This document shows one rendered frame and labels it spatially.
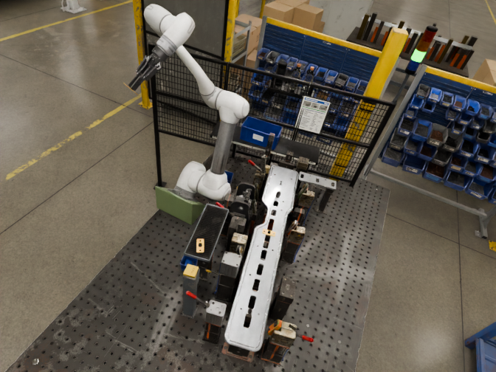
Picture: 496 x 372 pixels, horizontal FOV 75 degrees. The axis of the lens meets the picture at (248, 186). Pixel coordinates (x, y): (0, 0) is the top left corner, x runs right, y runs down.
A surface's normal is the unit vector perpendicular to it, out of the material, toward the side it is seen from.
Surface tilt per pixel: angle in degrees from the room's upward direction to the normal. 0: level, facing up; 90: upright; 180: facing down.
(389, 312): 0
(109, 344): 0
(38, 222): 0
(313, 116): 90
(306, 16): 90
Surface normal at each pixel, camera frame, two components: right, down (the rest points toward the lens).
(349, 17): -0.42, 0.59
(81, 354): 0.15, -0.70
